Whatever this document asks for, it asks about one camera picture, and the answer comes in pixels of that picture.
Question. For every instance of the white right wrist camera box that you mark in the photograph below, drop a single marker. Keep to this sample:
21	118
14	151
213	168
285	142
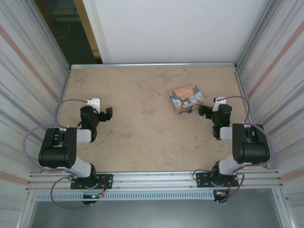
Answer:
219	102

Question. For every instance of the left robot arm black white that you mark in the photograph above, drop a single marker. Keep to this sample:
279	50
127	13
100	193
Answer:
57	152

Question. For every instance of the aluminium table edge bar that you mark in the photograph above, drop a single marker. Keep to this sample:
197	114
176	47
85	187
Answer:
154	65

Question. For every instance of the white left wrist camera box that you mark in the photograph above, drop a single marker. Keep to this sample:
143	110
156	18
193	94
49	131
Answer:
94	102

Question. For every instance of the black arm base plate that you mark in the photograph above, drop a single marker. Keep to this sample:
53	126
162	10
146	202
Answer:
107	181
202	179

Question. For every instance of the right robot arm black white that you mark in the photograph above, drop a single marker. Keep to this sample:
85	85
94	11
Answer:
251	152

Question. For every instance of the wooden door frame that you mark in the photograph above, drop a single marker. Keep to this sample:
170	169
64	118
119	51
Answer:
89	28

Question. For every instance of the orange bear print tin box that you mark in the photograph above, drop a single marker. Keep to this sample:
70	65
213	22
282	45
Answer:
186	95

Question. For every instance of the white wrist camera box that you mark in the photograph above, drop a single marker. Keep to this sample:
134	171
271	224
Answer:
94	102
219	102

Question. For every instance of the grey metal shelf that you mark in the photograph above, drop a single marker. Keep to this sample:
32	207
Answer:
154	213

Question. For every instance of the aluminium mounting rail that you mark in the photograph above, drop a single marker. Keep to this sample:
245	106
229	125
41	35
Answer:
154	181

